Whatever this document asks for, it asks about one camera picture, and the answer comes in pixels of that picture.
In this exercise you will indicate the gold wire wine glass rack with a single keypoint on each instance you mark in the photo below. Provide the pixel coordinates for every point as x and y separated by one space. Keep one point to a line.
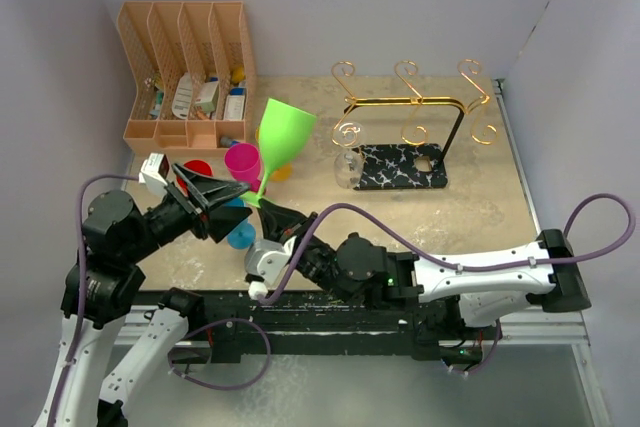
414 163

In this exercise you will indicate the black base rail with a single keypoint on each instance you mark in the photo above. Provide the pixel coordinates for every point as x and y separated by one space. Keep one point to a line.
313 323

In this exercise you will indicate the clear glass wine glass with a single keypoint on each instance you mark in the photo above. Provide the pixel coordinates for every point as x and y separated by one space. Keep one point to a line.
349 162

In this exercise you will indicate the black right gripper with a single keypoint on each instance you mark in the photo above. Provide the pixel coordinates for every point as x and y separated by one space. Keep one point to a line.
281 224

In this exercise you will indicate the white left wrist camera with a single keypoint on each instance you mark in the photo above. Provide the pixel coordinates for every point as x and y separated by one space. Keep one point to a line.
153 173

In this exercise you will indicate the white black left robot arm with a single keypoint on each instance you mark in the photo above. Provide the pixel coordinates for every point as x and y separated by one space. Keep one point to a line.
114 236

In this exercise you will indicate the blue grey cap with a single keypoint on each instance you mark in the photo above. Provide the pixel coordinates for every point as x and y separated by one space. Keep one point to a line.
228 142

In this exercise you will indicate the blue plastic wine glass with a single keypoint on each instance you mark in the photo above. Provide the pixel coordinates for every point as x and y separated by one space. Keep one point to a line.
242 236

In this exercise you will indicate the green white small box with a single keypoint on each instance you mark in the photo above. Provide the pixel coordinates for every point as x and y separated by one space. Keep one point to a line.
207 98

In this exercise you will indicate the pink plastic file organizer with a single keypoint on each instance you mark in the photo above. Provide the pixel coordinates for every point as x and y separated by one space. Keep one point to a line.
165 39

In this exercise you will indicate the yellow object in organizer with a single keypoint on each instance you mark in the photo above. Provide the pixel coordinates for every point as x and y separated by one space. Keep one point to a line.
238 75

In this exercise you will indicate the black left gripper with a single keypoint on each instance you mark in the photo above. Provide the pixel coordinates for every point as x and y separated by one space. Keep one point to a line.
218 221

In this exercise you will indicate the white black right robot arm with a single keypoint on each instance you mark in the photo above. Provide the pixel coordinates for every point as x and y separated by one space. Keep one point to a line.
486 286

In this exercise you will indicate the yellow plastic wine glass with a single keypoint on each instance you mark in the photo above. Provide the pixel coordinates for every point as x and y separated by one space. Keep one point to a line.
282 173

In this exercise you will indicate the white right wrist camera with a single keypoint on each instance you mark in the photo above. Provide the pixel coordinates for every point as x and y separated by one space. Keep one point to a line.
264 262

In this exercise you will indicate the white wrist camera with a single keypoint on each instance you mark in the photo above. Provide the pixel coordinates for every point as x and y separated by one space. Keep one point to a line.
264 262
153 173

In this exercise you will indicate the green plastic wine glass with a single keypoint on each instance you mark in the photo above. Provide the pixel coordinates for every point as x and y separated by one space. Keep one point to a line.
284 131

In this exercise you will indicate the magenta plastic wine glass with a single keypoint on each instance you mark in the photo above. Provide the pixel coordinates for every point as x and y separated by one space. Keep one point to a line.
244 164

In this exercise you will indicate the white blister pack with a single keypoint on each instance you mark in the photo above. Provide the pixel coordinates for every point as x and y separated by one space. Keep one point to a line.
182 98

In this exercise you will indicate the red plastic wine glass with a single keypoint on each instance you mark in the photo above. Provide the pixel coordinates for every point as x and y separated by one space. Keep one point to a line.
195 165

